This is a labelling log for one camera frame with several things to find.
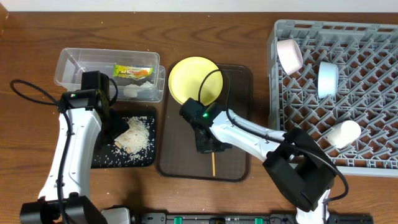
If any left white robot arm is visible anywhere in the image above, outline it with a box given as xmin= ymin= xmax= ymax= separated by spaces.
xmin=20 ymin=71 xmax=129 ymax=223

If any black waste tray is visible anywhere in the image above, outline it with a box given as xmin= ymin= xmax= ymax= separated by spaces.
xmin=91 ymin=110 xmax=156 ymax=169

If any small pale green cup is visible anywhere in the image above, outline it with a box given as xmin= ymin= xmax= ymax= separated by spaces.
xmin=326 ymin=120 xmax=361 ymax=149

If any wooden chopstick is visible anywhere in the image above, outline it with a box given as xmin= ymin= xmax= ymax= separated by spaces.
xmin=211 ymin=152 xmax=216 ymax=177

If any white tissue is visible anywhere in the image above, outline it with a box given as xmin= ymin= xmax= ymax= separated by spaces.
xmin=123 ymin=82 xmax=154 ymax=98

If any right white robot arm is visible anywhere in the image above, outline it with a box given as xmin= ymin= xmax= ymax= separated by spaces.
xmin=179 ymin=98 xmax=337 ymax=223

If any white bowl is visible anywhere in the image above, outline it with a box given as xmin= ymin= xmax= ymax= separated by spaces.
xmin=276 ymin=39 xmax=303 ymax=75

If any clear plastic bin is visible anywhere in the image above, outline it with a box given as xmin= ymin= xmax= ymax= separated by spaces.
xmin=54 ymin=48 xmax=165 ymax=103

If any yellow plate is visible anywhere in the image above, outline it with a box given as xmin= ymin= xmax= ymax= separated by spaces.
xmin=169 ymin=57 xmax=223 ymax=106

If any light blue bowl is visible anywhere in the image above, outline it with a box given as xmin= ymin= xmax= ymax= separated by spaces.
xmin=317 ymin=62 xmax=338 ymax=99

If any pile of rice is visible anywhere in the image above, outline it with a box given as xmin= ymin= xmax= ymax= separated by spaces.
xmin=101 ymin=116 xmax=155 ymax=167

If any yellow snack wrapper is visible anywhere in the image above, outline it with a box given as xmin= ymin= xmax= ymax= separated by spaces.
xmin=113 ymin=65 xmax=154 ymax=80

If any black rail at table edge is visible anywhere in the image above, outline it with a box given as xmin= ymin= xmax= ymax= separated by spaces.
xmin=136 ymin=213 xmax=374 ymax=224

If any dark brown serving tray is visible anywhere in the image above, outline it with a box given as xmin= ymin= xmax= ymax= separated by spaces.
xmin=156 ymin=64 xmax=253 ymax=182

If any grey dishwasher rack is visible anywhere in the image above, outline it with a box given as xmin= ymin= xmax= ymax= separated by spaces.
xmin=267 ymin=20 xmax=397 ymax=177

